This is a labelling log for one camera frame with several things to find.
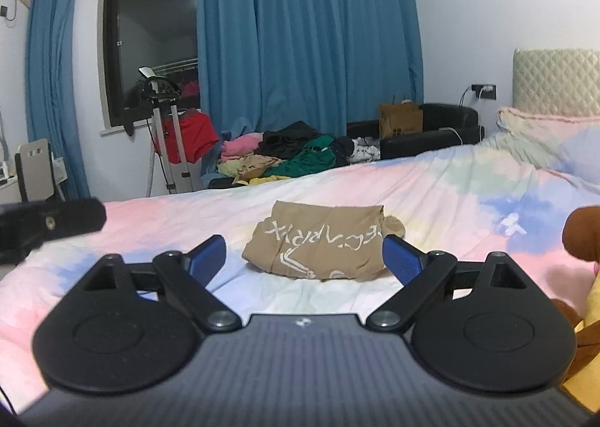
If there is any black white patterned garment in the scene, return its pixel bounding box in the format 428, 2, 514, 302
349, 136, 382, 163

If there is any dark window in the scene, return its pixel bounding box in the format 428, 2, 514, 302
102, 0, 200, 130

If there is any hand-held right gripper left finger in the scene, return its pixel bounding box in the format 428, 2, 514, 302
82, 235, 243, 333

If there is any wide blue curtain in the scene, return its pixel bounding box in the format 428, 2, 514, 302
196, 0, 425, 139

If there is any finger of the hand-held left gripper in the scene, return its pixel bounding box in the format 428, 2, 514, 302
0, 197, 108, 265

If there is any yellow cloth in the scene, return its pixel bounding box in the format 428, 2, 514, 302
559, 262, 600, 415

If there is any beige chair black frame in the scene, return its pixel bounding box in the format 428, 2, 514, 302
14, 138, 65, 203

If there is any pink garment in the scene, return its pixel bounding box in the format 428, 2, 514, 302
220, 131, 264, 161

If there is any bed with pastel sheet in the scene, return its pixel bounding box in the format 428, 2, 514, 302
0, 120, 600, 415

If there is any red garment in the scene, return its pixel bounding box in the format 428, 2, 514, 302
157, 110, 221, 165

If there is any narrow blue curtain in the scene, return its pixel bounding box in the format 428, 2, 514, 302
24, 0, 91, 201

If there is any garment steamer stand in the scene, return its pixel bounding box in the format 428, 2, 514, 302
124, 67, 194, 196

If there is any tan printed t-shirt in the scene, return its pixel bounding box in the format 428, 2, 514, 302
242, 201, 406, 282

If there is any blue garment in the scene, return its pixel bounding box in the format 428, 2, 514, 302
201, 117, 264, 175

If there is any wall socket with charger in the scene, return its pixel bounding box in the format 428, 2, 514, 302
469, 83, 497, 102

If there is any brown plush toy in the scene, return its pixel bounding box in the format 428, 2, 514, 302
552, 205, 600, 325

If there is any green garment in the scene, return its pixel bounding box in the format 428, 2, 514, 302
269, 135, 350, 177

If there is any pastel pillow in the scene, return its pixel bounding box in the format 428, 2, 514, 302
483, 106, 600, 194

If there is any beige quilted headboard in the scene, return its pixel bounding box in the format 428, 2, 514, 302
512, 48, 600, 122

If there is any black sofa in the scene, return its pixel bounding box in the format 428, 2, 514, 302
347, 102, 486, 161

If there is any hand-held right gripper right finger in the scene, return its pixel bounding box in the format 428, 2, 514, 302
366, 235, 530, 333

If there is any white charging cable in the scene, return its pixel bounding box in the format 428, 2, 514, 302
438, 85, 475, 147

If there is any yellow garment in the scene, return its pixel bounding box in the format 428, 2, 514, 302
217, 159, 292, 187

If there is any brown paper bag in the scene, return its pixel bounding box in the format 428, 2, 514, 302
378, 96, 424, 140

